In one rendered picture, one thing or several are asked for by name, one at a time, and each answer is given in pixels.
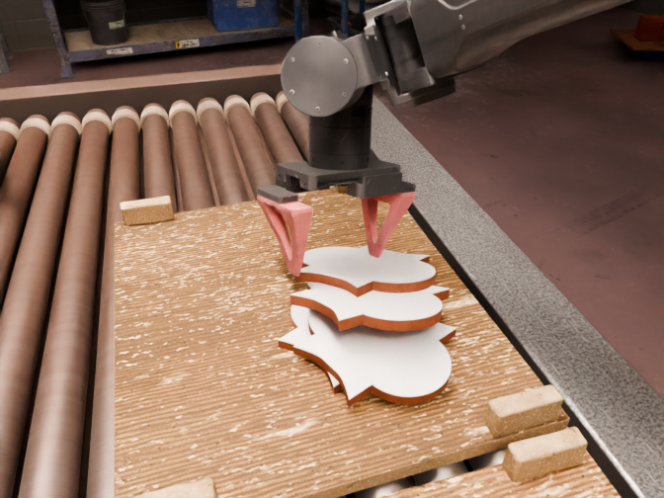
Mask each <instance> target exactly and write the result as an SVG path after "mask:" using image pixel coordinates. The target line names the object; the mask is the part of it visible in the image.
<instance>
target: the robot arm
mask: <svg viewBox="0 0 664 498"><path fill-rule="evenodd" d="M630 1H633V0H393V1H390V2H388V3H385V4H383V5H380V6H378V7H375V8H373V9H370V10H368V11H366V12H364V16H365V20H366V23H367V26H366V27H364V31H365V32H364V33H363V34H359V35H356V36H354V37H351V38H349V37H348V35H345V34H342V33H338V32H331V35H330V37H326V36H311V37H307V38H304V39H302V40H300V41H298V42H297V43H295V44H294V45H293V46H292V47H291V48H290V50H289V51H288V53H287V54H286V56H285V58H284V61H283V64H282V69H281V82H282V87H283V90H284V93H285V95H286V97H287V99H288V100H289V102H290V103H291V104H292V105H293V106H294V107H295V108H296V109H297V110H299V111H300V112H302V113H304V114H306V115H309V124H308V161H297V162H288V163H278V164H277V170H276V185H273V186H264V187H258V188H257V202H258V204H259V206H260V208H261V210H262V211H263V213H264V215H265V217H266V219H267V220H268V221H269V223H270V225H271V227H272V229H273V231H274V233H275V234H276V236H277V238H278V240H279V243H280V246H281V249H282V252H283V255H284V258H285V260H286V263H287V266H288V269H289V272H290V273H291V274H293V275H295V276H296V277H298V276H299V275H300V271H301V267H302V263H303V258H304V253H305V248H306V243H307V238H308V233H309V228H310V223H311V219H312V214H313V207H310V206H307V205H305V204H302V203H300V202H299V201H298V194H295V193H301V192H309V191H317V190H324V189H330V186H335V187H337V186H338V187H340V186H342V187H344V186H348V189H347V195H349V196H352V197H355V198H359V199H361V202H362V209H363V216H364V224H365V231H366V238H367V242H368V248H369V253H370V255H371V256H373V257H376V258H379V257H380V256H381V254H382V252H383V250H384V248H385V246H386V244H387V242H388V240H389V238H390V236H391V234H392V232H393V230H394V229H395V227H396V226H397V224H398V223H399V221H400V220H401V218H402V217H403V215H404V214H405V213H406V212H407V210H408V209H409V207H410V206H411V204H412V202H413V201H414V199H415V191H416V185H415V184H411V183H407V182H404V181H401V180H402V172H400V168H401V165H398V164H394V163H390V162H385V161H381V160H377V159H373V158H370V157H371V134H372V111H373V107H369V106H371V105H372V103H373V88H374V83H377V82H379V81H380V84H381V87H382V90H383V91H384V90H386V91H387V93H388V96H389V99H390V102H391V105H392V107H393V106H396V105H399V104H402V103H405V102H408V101H411V100H412V103H413V107H417V106H420V105H423V104H426V103H429V102H431V101H434V100H437V99H440V98H443V97H446V96H448V95H450V94H452V93H454V92H455V91H456V88H455V84H456V82H455V78H454V76H457V75H460V74H462V73H464V72H467V71H469V70H472V69H475V68H477V67H480V66H483V65H485V62H488V61H490V60H492V59H494V58H497V57H498V56H499V55H500V54H501V53H502V52H503V51H504V50H505V49H507V48H508V47H510V46H511V45H513V44H514V43H516V42H518V41H520V40H522V39H525V38H527V37H530V36H533V35H536V34H539V33H542V32H545V31H547V30H550V29H553V28H556V27H559V26H562V25H565V24H568V23H570V22H573V21H576V20H579V19H582V18H585V17H588V16H591V15H593V14H596V13H599V12H602V11H605V10H608V9H611V8H614V7H616V6H619V5H621V4H624V3H627V2H630ZM378 20H379V21H380V25H379V22H378ZM380 26H381V28H380ZM381 29H382V31H383V34H384V38H383V35H382V32H381ZM384 39H385V41H384ZM385 42H386V44H387V47H388V51H389V54H390V57H391V61H392V64H393V67H394V70H395V74H396V77H397V80H398V83H399V87H400V90H401V93H402V94H400V90H399V87H398V84H397V81H396V77H395V74H394V71H393V68H392V64H391V61H390V58H389V55H388V51H387V48H386V45H385ZM378 201H381V202H384V203H387V204H389V206H390V208H389V211H388V214H387V216H386V219H385V221H384V224H383V226H382V229H381V231H380V234H379V236H378V238H376V217H377V206H378ZM286 221H287V222H288V224H289V227H290V237H289V233H288V229H287V225H286ZM290 238H291V242H290ZM291 244H292V249H291Z"/></svg>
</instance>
